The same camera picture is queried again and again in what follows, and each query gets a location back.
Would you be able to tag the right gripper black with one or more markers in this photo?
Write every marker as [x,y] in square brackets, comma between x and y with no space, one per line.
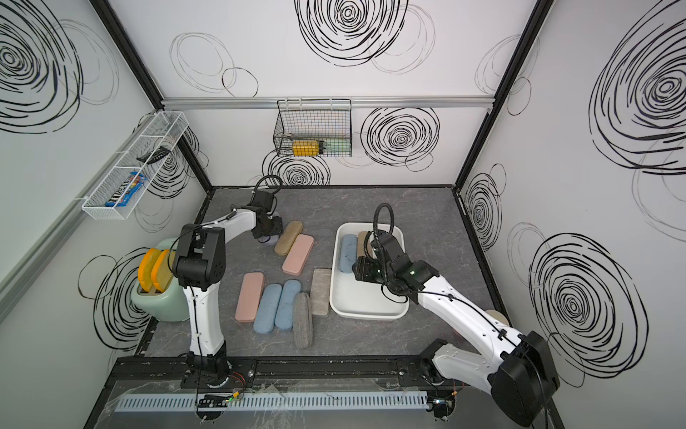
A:
[363,269]

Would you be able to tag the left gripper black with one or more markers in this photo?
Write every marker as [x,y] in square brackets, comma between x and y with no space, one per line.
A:
[278,227]

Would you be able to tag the light blue glasses case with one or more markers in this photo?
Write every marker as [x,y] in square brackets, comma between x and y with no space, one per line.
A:
[347,253]
[264,322]
[285,310]

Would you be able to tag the purple fabric glasses case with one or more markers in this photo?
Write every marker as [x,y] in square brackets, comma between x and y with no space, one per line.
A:
[271,240]

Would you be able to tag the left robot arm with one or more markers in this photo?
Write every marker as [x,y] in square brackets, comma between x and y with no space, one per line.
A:
[199,266]

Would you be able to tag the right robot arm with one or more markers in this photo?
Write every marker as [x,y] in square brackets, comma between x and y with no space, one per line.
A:
[516,369]

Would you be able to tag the tan fabric glasses case upper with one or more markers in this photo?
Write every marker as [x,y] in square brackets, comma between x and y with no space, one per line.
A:
[288,237]

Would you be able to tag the pink glasses case upper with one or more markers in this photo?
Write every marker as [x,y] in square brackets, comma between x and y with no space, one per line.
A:
[294,263]

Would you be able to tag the pink glasses case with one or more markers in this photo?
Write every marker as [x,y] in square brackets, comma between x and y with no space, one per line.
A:
[250,295]
[294,263]

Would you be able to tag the white plastic storage tray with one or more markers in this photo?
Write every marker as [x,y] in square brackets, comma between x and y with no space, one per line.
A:
[356,282]

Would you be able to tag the pink glasses case lower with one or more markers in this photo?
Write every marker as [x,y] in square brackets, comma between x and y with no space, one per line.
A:
[250,295]

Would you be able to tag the grey fabric glasses case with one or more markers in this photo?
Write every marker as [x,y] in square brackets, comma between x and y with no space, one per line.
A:
[302,321]

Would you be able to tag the yellow item in basket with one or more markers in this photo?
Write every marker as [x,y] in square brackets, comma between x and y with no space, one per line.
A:
[306,148]

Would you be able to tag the green item in basket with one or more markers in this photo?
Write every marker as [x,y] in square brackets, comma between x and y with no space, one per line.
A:
[337,147]

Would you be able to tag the right orange toast slice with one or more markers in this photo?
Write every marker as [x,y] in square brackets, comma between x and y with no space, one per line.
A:
[161,274]

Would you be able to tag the orange toast slice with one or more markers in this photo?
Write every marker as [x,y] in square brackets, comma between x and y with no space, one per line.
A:
[146,267]
[161,274]

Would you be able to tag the mint green toaster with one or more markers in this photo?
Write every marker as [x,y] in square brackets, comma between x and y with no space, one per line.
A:
[170,306]

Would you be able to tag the black remote on shelf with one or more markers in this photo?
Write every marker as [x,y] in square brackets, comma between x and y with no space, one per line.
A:
[154,156]

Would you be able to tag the left orange toast slice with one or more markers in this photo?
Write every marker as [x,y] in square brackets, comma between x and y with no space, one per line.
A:
[146,267]

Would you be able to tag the blue candy packet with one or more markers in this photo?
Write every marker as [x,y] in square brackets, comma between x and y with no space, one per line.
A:
[130,186]

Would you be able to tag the black wire wall basket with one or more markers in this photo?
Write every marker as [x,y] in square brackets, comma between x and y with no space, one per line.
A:
[310,123]

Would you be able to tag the white slotted cable duct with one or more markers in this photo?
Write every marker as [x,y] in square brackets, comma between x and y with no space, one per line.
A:
[349,400]

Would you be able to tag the aluminium wall rail back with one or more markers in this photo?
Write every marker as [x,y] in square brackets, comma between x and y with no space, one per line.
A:
[260,103]

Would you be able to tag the aluminium wall rail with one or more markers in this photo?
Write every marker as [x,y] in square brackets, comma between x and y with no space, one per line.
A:
[260,103]
[29,268]

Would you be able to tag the white wire wall shelf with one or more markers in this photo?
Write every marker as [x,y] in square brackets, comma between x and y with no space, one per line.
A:
[166,179]

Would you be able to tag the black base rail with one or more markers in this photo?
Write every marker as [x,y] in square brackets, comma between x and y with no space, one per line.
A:
[248,372]

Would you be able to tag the aluminium wall rail left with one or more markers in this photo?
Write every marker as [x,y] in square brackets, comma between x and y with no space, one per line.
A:
[29,268]

